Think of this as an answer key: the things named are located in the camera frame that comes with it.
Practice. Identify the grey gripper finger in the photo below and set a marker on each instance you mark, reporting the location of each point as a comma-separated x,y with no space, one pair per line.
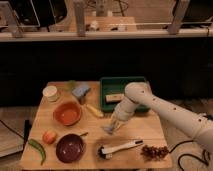
111,128

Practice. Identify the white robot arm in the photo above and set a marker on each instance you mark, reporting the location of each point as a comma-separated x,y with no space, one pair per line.
198,127

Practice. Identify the small green object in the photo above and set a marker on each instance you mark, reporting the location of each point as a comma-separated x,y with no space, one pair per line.
71,84

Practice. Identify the green chili pepper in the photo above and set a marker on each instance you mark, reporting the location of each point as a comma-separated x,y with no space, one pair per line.
35,144

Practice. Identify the wooden rail frame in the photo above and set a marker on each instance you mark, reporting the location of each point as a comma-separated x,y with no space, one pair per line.
53,20

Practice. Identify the red orange tomato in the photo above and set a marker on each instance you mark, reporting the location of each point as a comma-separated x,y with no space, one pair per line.
49,137

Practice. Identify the blue folded towel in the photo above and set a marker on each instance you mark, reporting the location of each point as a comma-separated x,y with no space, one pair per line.
81,90

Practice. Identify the green plastic tray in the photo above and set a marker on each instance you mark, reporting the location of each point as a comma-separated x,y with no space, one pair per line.
114,85

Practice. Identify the brown dried grapes bunch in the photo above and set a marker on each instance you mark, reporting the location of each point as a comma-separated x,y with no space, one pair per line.
152,153

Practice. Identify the tan block in tray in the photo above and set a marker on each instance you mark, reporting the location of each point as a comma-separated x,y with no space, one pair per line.
114,98

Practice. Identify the white cup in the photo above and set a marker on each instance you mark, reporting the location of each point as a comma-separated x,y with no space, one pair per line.
51,93

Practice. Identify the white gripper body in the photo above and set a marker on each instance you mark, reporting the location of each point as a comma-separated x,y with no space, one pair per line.
124,111

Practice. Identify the white handled brush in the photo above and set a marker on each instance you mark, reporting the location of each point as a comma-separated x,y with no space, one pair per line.
104,152

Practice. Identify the orange bowl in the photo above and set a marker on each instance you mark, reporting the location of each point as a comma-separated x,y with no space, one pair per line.
68,113

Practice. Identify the dark purple bowl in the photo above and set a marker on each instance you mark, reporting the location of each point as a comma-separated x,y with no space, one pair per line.
70,148

